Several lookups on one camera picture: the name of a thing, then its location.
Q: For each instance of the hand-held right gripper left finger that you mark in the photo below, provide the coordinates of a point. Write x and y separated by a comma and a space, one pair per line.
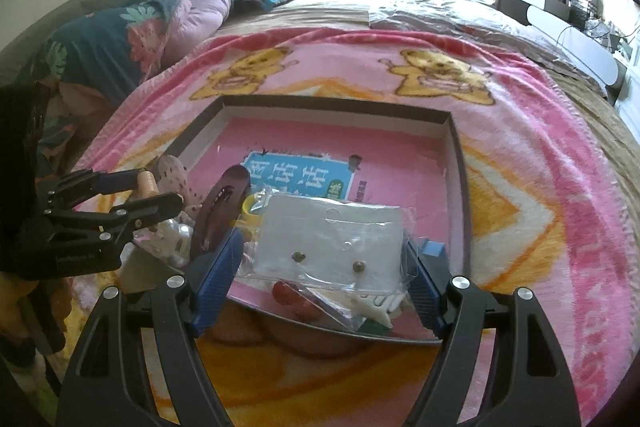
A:
215, 279

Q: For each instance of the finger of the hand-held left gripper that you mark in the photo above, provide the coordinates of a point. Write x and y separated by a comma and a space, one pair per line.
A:
150, 206
112, 181

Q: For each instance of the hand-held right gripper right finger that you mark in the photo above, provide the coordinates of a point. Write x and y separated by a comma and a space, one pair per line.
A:
425, 279

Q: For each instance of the bagged yellow hoop earring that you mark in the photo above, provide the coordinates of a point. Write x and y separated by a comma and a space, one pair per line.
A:
250, 211

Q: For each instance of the bagged stud earring card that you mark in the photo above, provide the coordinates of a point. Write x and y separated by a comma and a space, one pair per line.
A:
325, 232

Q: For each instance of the pink shallow box tray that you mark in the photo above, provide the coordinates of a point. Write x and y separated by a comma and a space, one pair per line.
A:
400, 167

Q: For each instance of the small blue box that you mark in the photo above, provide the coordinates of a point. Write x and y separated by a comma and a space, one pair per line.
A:
432, 249

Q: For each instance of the white hair ornament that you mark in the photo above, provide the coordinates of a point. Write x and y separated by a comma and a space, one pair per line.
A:
370, 307

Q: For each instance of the green hair ornament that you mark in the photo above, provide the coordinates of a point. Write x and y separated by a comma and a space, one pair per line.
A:
375, 328

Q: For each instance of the dark purple hair clip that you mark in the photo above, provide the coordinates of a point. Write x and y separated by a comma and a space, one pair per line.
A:
220, 202

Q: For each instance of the red hair ornament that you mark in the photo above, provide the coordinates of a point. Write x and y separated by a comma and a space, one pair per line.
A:
287, 294

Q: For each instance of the pink printed blanket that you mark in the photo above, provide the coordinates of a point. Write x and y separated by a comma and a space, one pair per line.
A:
525, 207

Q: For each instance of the floral quilt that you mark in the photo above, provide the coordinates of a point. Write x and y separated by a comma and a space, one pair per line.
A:
125, 37

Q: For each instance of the white dresser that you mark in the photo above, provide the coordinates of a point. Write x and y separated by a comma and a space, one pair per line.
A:
631, 97

